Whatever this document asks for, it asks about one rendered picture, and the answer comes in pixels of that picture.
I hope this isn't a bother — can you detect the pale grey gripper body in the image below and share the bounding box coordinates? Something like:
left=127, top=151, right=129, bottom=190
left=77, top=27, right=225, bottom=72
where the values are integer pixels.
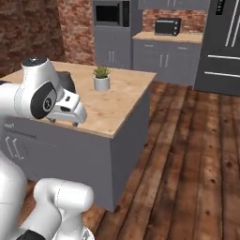
left=46, top=100, right=88, bottom=125

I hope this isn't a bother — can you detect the grey island with wooden top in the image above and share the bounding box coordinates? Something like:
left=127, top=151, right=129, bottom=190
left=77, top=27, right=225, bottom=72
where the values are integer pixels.
left=0, top=60, right=158, bottom=214

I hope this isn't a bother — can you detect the green plant in white pot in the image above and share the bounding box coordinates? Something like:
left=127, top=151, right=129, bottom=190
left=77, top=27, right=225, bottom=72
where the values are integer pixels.
left=92, top=65, right=112, bottom=93

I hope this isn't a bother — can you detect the tall grey cupboard unit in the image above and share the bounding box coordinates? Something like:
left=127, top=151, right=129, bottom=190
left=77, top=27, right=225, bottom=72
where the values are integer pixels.
left=92, top=0, right=143, bottom=70

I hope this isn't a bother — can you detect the black built-in microwave oven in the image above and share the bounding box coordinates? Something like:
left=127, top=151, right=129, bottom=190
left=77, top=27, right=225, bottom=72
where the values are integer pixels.
left=93, top=0, right=131, bottom=28

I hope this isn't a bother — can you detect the grey base cupboard run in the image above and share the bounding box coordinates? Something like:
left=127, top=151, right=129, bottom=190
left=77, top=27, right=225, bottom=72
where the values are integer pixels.
left=132, top=31, right=203, bottom=87

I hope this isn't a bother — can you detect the black toaster oven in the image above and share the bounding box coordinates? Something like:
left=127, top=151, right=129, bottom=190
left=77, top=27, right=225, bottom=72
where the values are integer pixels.
left=154, top=17, right=183, bottom=37

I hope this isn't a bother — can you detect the dark grey fridge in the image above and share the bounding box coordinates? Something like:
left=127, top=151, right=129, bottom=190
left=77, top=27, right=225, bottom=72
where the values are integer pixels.
left=193, top=0, right=240, bottom=97

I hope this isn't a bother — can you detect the silver cupboard handle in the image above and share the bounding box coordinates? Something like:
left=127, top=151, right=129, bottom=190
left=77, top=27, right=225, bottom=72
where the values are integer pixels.
left=4, top=136, right=15, bottom=159
left=12, top=137, right=24, bottom=161

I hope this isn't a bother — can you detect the grey wall cupboard run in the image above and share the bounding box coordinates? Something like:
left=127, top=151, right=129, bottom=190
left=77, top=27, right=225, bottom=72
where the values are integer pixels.
left=138, top=0, right=211, bottom=12

